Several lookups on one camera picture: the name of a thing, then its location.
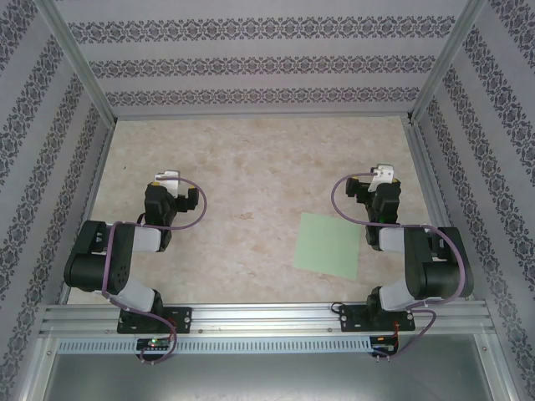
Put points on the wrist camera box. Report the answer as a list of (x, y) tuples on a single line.
[(384, 173), (169, 180)]

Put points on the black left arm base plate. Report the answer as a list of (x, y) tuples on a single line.
[(184, 319)]

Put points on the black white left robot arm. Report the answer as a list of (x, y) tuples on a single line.
[(92, 267)]

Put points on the long aluminium mounting rail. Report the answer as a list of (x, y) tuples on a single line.
[(267, 317)]

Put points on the grey sheet metal panel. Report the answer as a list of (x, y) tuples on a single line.
[(267, 380)]

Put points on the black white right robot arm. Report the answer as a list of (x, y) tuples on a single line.
[(439, 267)]

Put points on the small circuit board green light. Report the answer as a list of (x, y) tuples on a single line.
[(152, 343)]

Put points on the aluminium frame post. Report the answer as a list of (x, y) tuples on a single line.
[(444, 62), (80, 62)]

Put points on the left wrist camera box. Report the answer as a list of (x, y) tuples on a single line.
[(169, 180)]

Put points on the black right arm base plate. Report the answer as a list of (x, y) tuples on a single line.
[(351, 321)]

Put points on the small circuit board orange part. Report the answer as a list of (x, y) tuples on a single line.
[(382, 340)]

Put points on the aluminium table edge rail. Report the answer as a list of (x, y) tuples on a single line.
[(89, 209), (436, 209)]

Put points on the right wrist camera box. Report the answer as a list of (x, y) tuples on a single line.
[(384, 173)]

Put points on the light green paper sheet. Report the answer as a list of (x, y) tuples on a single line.
[(326, 246)]

